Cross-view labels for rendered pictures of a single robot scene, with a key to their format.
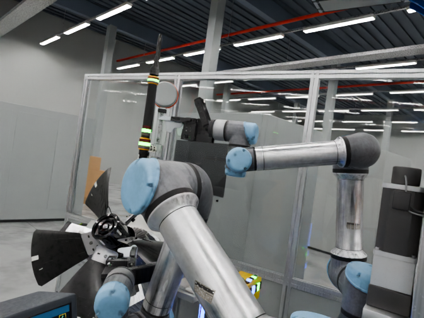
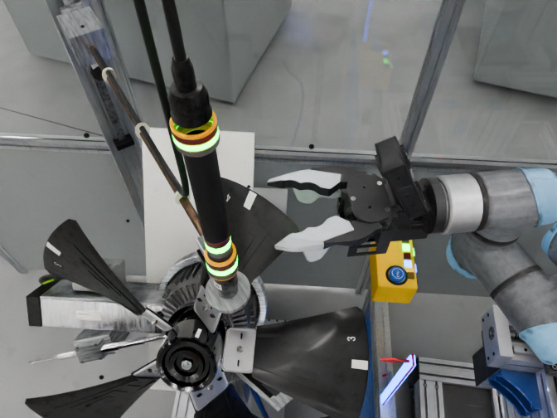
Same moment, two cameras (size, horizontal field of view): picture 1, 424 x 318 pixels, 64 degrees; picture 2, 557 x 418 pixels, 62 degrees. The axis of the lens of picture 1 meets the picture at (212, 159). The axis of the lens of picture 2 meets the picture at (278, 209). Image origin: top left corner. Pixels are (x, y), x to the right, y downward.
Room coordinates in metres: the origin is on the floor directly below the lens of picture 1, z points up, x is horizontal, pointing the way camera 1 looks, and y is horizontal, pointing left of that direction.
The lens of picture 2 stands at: (0.99, 0.33, 2.11)
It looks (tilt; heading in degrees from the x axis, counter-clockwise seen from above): 55 degrees down; 334
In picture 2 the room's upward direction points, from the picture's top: straight up
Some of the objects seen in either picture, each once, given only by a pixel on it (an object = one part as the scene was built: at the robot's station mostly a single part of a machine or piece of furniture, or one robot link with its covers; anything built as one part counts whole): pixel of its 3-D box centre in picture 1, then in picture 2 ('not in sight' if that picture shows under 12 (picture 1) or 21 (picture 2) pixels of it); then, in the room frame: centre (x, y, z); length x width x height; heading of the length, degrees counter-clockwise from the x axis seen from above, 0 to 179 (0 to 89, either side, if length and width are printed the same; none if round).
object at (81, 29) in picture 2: (156, 150); (84, 35); (1.93, 0.32, 1.54); 0.10 x 0.07 x 0.08; 5
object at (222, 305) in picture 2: not in sight; (222, 273); (1.32, 0.27, 1.50); 0.09 x 0.07 x 0.10; 5
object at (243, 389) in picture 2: not in sight; (234, 383); (1.33, 0.29, 0.91); 0.12 x 0.08 x 0.12; 150
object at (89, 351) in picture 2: not in sight; (91, 350); (1.49, 0.56, 1.08); 0.07 x 0.04 x 0.06; 71
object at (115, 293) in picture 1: (113, 298); not in sight; (0.80, 0.18, 1.17); 0.11 x 0.08 x 0.09; 7
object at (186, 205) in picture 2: not in sight; (142, 130); (1.61, 0.29, 1.54); 0.54 x 0.01 x 0.01; 5
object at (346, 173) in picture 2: not in sight; (341, 184); (1.29, 0.10, 1.66); 0.09 x 0.05 x 0.02; 48
